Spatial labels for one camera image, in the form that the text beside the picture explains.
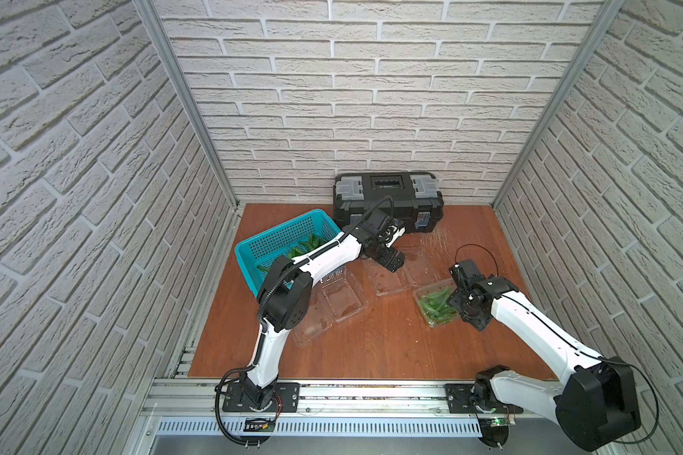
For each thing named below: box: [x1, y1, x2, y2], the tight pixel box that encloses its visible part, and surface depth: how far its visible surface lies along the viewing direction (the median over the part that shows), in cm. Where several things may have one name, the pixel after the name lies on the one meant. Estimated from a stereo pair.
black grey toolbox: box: [332, 171, 445, 234], surface depth 103 cm
